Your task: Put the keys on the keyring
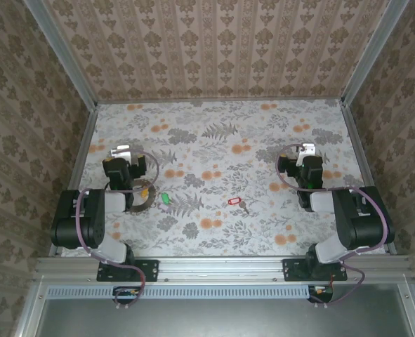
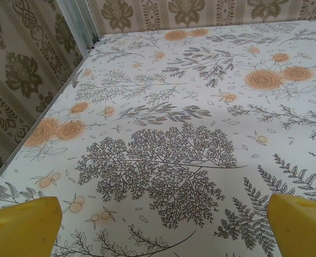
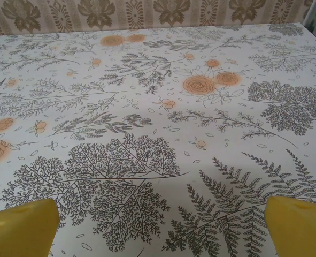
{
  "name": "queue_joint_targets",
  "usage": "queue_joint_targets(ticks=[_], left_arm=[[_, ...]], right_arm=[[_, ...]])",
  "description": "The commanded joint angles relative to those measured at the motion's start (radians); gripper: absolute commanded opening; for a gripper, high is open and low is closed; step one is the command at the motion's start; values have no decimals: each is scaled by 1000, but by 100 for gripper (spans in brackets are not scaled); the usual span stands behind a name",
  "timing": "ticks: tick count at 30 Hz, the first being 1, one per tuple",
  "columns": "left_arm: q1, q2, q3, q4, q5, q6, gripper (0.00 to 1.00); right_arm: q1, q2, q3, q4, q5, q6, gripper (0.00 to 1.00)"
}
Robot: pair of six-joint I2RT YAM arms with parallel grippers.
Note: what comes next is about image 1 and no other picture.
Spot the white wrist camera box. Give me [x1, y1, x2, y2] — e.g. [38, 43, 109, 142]
[110, 144, 131, 158]
[297, 143, 316, 166]

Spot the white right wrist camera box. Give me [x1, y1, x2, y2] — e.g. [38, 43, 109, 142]
[297, 143, 316, 166]

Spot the aluminium frame post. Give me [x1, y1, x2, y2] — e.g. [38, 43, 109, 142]
[23, 0, 98, 108]
[341, 0, 412, 106]

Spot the patterned fabric ring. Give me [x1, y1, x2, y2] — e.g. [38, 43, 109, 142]
[129, 178, 156, 213]

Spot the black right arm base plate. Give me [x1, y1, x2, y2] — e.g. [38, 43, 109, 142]
[282, 258, 347, 282]

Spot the grey slotted cable duct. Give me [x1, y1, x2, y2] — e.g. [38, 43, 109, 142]
[47, 284, 336, 300]

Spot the grey metal panel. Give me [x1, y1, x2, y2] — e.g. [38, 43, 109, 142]
[14, 283, 415, 337]

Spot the aluminium mounting rail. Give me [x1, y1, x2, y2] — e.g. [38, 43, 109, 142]
[34, 255, 412, 286]

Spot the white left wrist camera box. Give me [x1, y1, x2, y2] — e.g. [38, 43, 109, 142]
[110, 144, 131, 158]

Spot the aluminium table side rail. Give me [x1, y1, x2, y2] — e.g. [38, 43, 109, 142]
[48, 104, 98, 257]
[339, 100, 400, 256]

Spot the floral tablecloth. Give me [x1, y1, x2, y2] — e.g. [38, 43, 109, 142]
[58, 99, 393, 258]

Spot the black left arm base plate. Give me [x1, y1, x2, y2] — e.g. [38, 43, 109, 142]
[96, 258, 159, 282]

